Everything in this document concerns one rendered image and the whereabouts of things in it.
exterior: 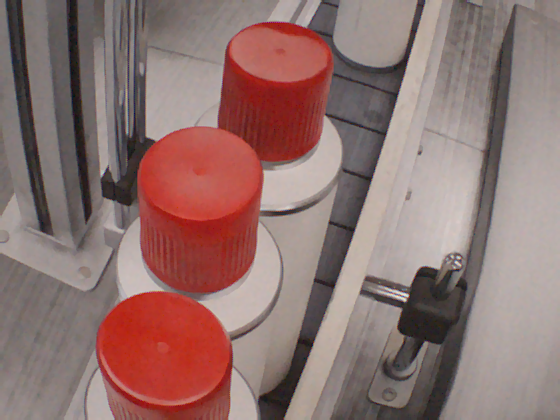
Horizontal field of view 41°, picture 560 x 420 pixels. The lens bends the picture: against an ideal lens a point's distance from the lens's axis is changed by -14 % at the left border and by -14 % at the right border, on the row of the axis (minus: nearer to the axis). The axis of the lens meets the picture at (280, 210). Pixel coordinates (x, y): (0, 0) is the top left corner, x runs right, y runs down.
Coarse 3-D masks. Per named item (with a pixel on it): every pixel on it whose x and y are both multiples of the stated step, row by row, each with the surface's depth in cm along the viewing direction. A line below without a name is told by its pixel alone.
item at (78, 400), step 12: (288, 0) 45; (300, 0) 45; (276, 12) 44; (288, 12) 44; (300, 12) 46; (96, 360) 31; (84, 372) 30; (84, 384) 30; (84, 396) 30; (72, 408) 29
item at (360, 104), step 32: (320, 32) 56; (416, 32) 58; (352, 96) 52; (384, 96) 53; (352, 128) 51; (384, 128) 51; (352, 160) 49; (352, 192) 48; (352, 224) 46; (320, 256) 45; (320, 288) 44; (320, 320) 43; (288, 384) 40
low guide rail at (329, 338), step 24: (432, 0) 55; (432, 24) 53; (408, 72) 49; (408, 96) 48; (408, 120) 47; (384, 144) 46; (384, 168) 44; (384, 192) 43; (360, 216) 43; (360, 240) 42; (360, 264) 41; (336, 288) 40; (360, 288) 40; (336, 312) 39; (336, 336) 38; (312, 360) 37; (312, 384) 36; (288, 408) 36; (312, 408) 36
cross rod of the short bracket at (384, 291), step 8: (368, 280) 41; (376, 280) 41; (384, 280) 41; (368, 288) 41; (376, 288) 41; (384, 288) 40; (392, 288) 40; (400, 288) 41; (408, 288) 41; (360, 296) 41; (368, 296) 41; (376, 296) 41; (384, 296) 40; (392, 296) 40; (400, 296) 40; (392, 304) 41; (400, 304) 40
